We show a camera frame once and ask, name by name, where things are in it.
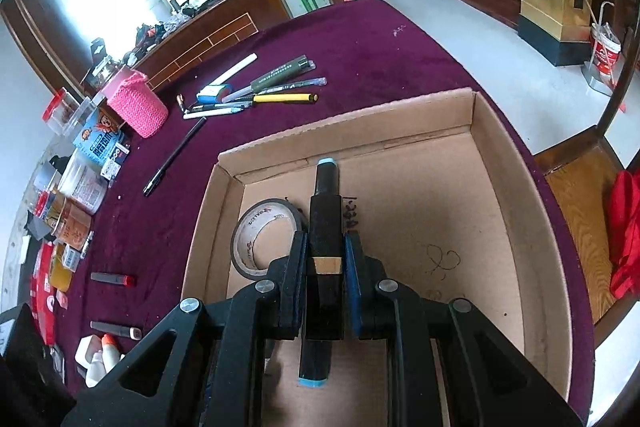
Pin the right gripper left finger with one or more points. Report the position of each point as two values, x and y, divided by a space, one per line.
202 364

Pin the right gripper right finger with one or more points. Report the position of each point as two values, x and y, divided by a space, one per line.
447 364

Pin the black marker white caps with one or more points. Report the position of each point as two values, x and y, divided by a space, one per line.
123 331

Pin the white small bottle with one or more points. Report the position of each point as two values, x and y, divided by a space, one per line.
96 370

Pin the white power adapter small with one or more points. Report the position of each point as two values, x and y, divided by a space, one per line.
87 347

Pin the black marker green caps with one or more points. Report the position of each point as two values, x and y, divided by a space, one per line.
324 308

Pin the black electrical tape roll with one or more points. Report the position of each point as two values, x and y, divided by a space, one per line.
264 232

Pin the orange cap glue bottle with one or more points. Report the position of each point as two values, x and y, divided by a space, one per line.
110 352

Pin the black marker teal caps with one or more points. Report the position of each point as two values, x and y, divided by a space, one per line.
327 200

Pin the black marker red caps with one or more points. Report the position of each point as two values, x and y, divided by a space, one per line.
113 279

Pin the yellow packing tape roll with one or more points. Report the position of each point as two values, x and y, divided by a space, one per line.
59 276

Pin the small white barcode box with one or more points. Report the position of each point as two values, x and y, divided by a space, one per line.
70 258

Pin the red paper packet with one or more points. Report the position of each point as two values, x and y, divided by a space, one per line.
42 298

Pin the orange tea tin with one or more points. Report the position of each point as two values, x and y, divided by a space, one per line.
73 225

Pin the cardboard box tray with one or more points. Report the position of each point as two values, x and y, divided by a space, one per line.
438 192

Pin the blue white small box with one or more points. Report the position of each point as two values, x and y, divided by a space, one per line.
113 163

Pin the white plastic jar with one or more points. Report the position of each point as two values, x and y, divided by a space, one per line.
85 184

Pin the black pen on table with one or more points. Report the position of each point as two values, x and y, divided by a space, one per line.
157 177

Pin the blue label tall bottle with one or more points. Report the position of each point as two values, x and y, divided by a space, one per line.
97 137

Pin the blue lighter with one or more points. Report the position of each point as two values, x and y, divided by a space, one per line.
213 93

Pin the pink knitted cup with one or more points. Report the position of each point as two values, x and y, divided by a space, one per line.
132 99

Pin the white chalk stick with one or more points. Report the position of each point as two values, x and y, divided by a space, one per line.
234 69

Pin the red lid plastic jar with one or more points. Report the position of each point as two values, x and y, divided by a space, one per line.
60 110

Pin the green pen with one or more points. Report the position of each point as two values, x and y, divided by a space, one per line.
289 70

